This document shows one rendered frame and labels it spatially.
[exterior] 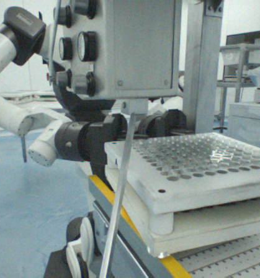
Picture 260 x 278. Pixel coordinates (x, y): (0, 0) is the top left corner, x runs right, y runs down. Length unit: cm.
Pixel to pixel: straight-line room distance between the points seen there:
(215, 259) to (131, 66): 27
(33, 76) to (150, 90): 506
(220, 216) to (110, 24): 26
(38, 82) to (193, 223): 515
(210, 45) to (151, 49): 36
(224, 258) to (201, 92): 40
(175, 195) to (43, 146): 39
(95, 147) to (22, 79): 482
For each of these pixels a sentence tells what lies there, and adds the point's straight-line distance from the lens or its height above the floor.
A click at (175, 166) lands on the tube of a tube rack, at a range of 34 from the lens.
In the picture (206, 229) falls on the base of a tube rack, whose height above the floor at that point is 90.
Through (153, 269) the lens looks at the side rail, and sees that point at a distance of 35.
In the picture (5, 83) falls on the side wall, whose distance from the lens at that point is 528.
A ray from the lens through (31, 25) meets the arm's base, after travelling 93.
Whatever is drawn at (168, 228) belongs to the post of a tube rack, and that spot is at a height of 91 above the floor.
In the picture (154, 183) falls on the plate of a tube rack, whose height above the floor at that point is 95.
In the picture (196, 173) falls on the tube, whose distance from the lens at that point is 34.
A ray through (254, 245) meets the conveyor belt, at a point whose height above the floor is 83.
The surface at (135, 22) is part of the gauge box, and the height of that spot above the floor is 113.
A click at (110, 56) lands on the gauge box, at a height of 109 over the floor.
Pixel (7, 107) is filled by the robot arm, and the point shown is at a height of 100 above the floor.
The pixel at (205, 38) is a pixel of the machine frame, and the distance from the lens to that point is 68.
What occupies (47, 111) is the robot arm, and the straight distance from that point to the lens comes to 67.
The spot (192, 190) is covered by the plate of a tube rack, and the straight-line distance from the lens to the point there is 30.
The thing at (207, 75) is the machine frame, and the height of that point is 107.
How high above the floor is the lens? 107
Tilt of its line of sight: 14 degrees down
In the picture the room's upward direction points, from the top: straight up
